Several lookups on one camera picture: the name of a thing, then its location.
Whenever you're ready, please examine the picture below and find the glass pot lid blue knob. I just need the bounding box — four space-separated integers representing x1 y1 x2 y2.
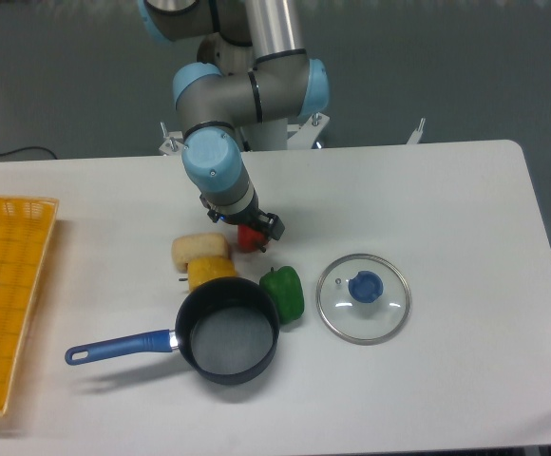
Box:
315 253 411 346

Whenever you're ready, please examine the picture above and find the green bell pepper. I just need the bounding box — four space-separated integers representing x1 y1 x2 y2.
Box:
259 266 305 325

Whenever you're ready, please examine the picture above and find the black cable on floor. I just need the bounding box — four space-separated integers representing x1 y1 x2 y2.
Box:
0 145 58 160

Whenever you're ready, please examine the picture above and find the red bell pepper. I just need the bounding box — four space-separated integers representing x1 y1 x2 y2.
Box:
237 224 269 253

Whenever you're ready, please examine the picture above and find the yellow corn cob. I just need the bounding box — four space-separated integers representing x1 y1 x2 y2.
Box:
186 256 238 292

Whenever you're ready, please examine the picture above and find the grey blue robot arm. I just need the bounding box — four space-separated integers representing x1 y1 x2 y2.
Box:
138 1 330 239

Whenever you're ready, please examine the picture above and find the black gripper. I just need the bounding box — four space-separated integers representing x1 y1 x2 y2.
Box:
199 194 285 240

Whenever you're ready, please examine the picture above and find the black saucepan blue handle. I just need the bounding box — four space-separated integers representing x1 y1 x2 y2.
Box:
65 277 280 385

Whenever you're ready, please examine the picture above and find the beige bread loaf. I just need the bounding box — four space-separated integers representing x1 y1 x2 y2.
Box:
171 233 230 273

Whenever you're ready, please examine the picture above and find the yellow woven basket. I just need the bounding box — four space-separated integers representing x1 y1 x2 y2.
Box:
0 196 59 416

